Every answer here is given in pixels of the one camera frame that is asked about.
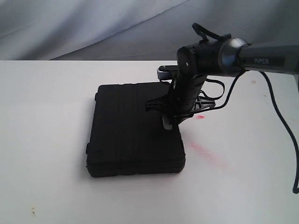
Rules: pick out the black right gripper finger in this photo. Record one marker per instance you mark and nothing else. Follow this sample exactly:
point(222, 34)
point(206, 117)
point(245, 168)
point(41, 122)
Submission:
point(166, 122)

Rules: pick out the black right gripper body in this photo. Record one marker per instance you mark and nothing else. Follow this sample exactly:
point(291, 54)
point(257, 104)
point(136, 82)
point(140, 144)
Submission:
point(183, 98)

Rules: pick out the black plastic tool case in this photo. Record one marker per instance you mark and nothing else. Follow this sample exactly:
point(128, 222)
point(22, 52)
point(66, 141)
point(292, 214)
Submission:
point(128, 140)

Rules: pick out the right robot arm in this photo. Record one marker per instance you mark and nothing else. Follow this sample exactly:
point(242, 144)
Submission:
point(227, 56)

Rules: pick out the grey backdrop cloth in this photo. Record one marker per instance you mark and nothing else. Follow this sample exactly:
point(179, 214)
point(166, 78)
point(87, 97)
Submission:
point(134, 29)

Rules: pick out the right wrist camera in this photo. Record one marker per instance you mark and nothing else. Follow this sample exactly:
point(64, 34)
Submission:
point(167, 72)

